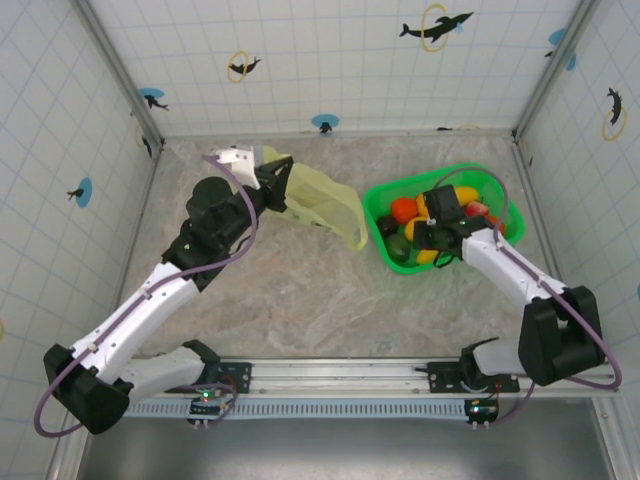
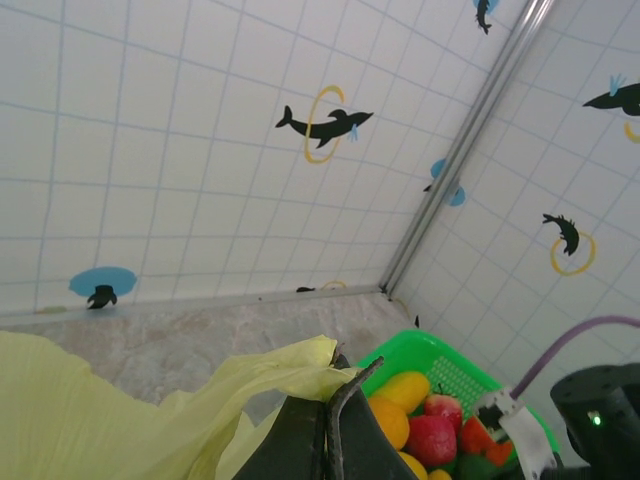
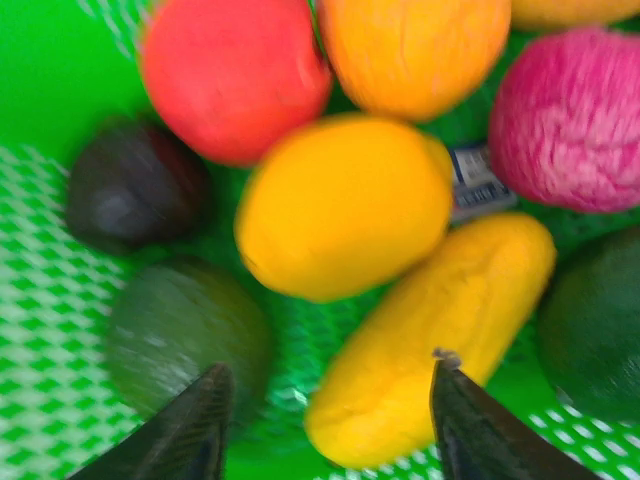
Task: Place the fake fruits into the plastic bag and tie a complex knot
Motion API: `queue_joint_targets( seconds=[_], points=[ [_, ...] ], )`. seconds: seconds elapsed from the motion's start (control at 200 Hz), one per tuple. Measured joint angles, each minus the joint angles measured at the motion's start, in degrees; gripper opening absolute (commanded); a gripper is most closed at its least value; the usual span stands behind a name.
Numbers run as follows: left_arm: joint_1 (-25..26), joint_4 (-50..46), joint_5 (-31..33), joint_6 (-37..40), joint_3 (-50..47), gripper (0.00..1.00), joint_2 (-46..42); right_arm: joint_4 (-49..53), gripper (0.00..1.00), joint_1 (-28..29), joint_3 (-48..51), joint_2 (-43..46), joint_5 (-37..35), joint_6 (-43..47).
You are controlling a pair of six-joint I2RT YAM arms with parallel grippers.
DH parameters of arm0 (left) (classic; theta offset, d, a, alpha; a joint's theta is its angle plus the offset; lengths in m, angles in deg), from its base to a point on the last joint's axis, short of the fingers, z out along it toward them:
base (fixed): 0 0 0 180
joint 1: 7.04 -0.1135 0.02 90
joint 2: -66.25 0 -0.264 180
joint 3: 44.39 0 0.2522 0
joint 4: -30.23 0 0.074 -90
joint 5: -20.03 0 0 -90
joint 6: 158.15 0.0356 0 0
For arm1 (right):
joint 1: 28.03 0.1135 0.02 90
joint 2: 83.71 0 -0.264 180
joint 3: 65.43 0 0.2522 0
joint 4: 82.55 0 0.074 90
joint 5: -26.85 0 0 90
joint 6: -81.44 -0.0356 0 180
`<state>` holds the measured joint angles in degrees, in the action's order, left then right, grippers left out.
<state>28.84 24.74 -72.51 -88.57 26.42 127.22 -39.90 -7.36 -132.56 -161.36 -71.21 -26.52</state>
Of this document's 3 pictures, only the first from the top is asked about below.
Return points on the red-orange fake persimmon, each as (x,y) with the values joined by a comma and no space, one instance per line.
(404,210)

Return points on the aluminium corner post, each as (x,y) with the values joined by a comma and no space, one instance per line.
(121,75)
(552,75)

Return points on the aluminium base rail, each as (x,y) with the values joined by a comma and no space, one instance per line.
(325,372)

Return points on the fat yellow fake mango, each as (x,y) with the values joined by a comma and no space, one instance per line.
(467,194)

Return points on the red fake tomato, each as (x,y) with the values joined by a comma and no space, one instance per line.
(500,226)

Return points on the red fake apple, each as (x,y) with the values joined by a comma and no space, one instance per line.
(477,210)

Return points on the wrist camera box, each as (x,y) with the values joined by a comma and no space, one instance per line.
(237,162)
(442,202)

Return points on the yellow-green avocado print bag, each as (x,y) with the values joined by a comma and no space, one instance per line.
(320,200)

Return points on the yellow fake lemon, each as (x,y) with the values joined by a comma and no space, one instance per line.
(410,230)

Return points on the marbled plastic table cover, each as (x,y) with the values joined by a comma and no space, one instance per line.
(300,310)

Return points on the green plastic basket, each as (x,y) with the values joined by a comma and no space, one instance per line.
(377,200)

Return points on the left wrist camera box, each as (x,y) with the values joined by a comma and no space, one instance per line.
(237,162)

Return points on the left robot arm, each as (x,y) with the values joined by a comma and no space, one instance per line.
(135,310)

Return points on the dark brown fake avocado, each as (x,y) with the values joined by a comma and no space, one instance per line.
(387,225)

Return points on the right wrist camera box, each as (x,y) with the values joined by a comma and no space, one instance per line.
(442,202)

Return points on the aluminium back rail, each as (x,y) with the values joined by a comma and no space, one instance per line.
(225,135)

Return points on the aluminium side rail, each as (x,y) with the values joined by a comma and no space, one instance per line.
(145,200)
(537,200)

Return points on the narrow yellow fake mango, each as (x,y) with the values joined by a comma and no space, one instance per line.
(426,257)

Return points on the green fake avocado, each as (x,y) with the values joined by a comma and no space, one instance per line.
(397,246)

